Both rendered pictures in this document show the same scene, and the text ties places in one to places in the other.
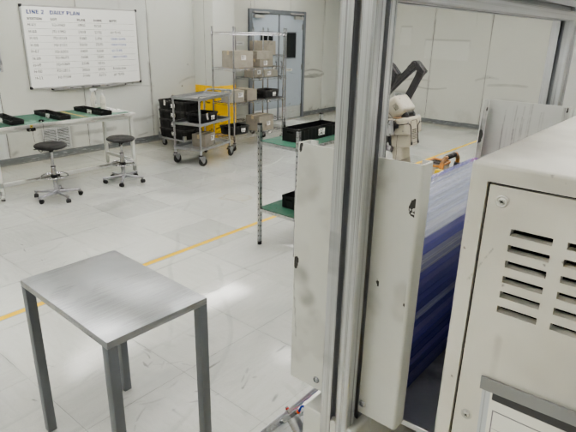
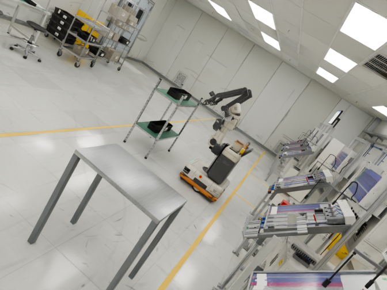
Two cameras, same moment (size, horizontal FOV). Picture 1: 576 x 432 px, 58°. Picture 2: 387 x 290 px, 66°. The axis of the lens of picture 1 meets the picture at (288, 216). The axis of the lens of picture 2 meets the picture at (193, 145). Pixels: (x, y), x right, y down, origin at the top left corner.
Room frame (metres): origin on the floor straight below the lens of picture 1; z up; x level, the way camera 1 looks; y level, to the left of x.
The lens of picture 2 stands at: (0.21, 1.39, 1.71)
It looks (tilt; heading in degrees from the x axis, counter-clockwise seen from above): 15 degrees down; 333
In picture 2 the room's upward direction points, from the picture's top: 33 degrees clockwise
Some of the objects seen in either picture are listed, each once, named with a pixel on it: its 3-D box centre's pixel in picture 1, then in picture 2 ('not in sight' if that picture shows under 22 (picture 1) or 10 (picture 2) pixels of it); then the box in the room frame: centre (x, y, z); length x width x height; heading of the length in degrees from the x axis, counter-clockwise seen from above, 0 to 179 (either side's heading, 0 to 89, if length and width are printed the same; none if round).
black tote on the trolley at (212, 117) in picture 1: (201, 117); (86, 36); (7.57, 1.28, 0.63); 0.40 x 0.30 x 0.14; 155
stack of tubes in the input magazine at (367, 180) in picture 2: not in sight; (370, 187); (1.90, -1.18, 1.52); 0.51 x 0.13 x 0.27; 141
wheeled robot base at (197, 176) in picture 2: not in sight; (205, 178); (3.90, -1.02, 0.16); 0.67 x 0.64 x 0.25; 51
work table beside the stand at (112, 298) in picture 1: (119, 369); (108, 220); (1.93, 0.74, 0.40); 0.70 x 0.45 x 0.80; 49
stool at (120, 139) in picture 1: (123, 159); (31, 40); (6.29, 2.07, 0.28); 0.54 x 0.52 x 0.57; 73
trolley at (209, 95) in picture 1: (203, 125); (84, 42); (7.60, 1.27, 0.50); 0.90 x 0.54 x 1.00; 155
